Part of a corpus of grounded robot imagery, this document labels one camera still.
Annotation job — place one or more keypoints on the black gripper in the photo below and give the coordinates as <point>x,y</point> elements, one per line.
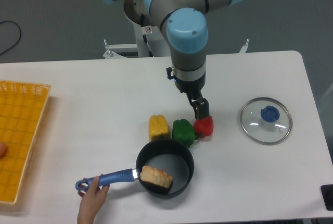
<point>191,83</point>

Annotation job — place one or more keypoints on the red bell pepper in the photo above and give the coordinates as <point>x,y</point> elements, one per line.
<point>203,127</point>

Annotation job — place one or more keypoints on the black pot blue handle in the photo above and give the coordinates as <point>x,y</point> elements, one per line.
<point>167,155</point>

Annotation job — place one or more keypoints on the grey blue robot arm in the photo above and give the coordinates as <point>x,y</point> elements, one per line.
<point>184,28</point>

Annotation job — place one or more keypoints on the glass lid blue knob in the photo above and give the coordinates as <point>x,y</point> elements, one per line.
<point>266,121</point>

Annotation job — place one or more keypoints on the person's hand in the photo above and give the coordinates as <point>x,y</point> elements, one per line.
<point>92,201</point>

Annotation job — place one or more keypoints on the green bell pepper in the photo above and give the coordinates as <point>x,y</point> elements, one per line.
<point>183,132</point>

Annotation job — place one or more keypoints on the yellow bell pepper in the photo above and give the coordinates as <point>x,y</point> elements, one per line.
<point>158,127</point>

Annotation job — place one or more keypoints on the bread loaf piece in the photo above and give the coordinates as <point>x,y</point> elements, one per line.
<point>156,176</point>

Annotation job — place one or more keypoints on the black device at table edge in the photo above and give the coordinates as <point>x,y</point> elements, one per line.
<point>327,193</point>

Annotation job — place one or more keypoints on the yellow woven basket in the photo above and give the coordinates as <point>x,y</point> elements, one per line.
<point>22,108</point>

